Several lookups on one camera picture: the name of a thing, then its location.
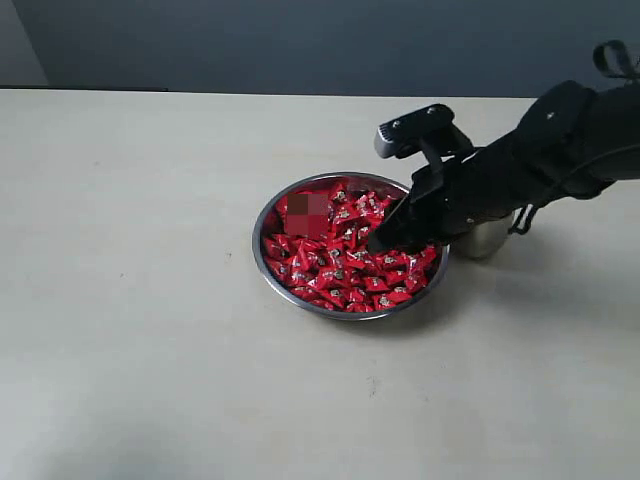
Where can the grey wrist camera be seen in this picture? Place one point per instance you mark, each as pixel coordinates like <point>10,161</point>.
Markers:
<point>433,125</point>

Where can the pile of red candies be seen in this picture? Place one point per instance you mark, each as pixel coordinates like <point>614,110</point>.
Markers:
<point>325,265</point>

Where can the steel bowl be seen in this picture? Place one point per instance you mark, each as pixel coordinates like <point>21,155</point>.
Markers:
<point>350,307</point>

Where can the steel cup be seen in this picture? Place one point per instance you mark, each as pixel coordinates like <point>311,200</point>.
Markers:
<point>484,240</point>

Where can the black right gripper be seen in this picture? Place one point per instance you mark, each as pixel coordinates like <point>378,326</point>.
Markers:
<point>487,186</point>

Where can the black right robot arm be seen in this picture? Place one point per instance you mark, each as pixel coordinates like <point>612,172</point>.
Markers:
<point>573,142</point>

